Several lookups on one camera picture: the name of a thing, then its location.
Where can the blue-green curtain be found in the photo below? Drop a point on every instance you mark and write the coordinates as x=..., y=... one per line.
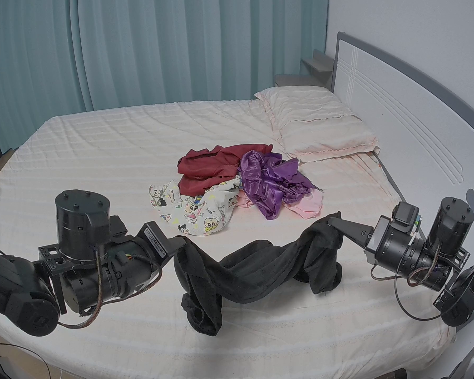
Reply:
x=27, y=53
x=201, y=34

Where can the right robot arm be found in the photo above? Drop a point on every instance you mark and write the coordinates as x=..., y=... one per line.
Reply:
x=452, y=227

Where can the white printed garment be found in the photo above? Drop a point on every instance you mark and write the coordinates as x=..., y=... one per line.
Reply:
x=205, y=215

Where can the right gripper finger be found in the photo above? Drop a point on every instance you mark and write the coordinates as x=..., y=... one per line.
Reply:
x=357, y=233

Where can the pink garment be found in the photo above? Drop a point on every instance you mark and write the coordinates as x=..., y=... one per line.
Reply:
x=308, y=205

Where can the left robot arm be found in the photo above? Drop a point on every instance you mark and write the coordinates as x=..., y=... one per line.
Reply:
x=19, y=290

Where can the cream pillow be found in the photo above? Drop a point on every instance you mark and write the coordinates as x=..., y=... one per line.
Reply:
x=320, y=124

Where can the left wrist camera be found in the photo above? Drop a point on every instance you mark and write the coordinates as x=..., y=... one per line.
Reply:
x=118, y=227

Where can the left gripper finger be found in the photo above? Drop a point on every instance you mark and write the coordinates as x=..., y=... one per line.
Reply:
x=178, y=245

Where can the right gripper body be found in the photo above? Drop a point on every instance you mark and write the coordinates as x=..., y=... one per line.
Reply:
x=395, y=251

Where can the purple garment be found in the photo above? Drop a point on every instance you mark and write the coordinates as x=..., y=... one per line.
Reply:
x=268, y=188

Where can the dark red garment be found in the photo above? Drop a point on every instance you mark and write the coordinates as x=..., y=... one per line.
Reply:
x=213, y=164

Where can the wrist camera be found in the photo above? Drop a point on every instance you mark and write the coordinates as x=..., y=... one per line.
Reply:
x=405, y=215
x=118, y=227

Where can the bed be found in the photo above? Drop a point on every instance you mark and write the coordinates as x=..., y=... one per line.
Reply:
x=142, y=140

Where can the grey bedside table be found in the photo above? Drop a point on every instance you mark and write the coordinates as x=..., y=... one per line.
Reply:
x=300, y=80

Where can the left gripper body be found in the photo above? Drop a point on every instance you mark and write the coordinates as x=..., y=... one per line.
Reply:
x=130, y=267

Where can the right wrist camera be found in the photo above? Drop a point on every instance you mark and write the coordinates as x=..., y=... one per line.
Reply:
x=405, y=215

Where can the black T-shirt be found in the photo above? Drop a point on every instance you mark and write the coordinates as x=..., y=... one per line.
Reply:
x=252, y=267

